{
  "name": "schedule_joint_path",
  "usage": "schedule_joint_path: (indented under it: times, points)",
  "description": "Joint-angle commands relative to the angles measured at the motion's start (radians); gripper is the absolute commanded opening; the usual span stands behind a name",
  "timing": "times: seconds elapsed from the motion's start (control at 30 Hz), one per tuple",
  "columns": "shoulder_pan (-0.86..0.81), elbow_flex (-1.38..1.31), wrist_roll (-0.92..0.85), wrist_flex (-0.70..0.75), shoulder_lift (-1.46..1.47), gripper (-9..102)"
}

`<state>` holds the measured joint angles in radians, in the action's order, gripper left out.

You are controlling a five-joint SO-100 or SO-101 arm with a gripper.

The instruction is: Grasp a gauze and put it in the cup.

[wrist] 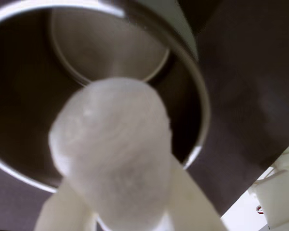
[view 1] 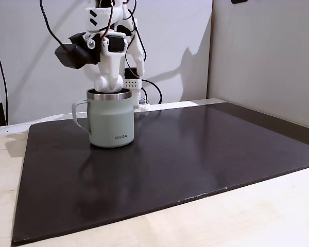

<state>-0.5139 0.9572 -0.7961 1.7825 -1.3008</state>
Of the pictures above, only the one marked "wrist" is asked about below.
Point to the stainless steel cup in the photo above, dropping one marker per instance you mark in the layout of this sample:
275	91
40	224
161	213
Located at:
38	96

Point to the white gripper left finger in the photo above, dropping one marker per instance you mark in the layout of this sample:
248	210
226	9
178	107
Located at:
62	211

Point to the dark grey table mat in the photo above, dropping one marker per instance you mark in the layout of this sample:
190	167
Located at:
245	77

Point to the white gauze roll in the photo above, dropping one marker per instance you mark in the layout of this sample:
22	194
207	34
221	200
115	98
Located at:
110	144

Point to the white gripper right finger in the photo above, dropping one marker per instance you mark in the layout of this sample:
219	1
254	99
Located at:
192	207

